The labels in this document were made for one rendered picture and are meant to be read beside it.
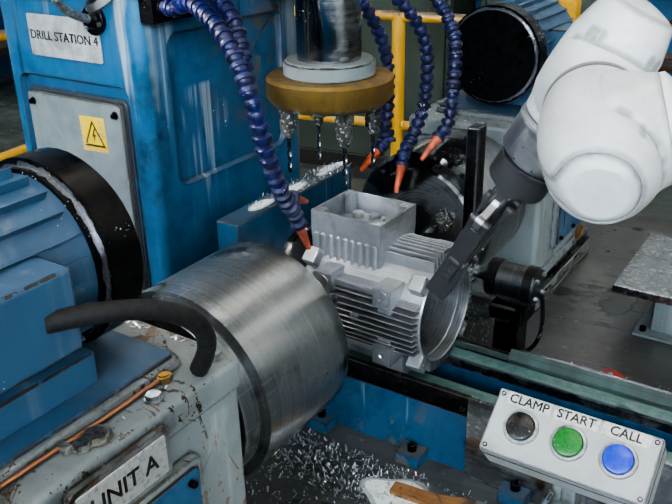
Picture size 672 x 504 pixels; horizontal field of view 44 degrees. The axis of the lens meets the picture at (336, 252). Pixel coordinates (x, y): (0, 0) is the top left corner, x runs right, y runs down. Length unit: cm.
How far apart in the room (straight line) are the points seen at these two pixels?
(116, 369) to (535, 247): 99
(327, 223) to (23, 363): 63
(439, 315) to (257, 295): 41
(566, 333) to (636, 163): 90
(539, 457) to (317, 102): 53
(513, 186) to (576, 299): 78
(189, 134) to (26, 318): 64
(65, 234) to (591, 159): 45
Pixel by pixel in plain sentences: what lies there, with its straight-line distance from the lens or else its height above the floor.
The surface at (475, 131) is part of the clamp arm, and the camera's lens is 123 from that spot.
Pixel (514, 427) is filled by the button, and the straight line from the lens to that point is 89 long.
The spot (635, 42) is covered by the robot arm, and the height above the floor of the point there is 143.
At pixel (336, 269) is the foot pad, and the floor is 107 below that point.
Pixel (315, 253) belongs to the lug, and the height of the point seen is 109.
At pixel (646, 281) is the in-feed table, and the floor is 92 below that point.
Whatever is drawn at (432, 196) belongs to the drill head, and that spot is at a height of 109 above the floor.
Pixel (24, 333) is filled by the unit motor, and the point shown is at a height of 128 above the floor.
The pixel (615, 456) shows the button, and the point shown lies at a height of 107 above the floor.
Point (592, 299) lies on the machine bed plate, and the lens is 174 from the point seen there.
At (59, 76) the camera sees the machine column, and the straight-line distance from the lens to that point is 129.
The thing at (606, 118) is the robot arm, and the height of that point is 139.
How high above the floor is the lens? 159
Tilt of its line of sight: 25 degrees down
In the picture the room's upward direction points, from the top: 1 degrees counter-clockwise
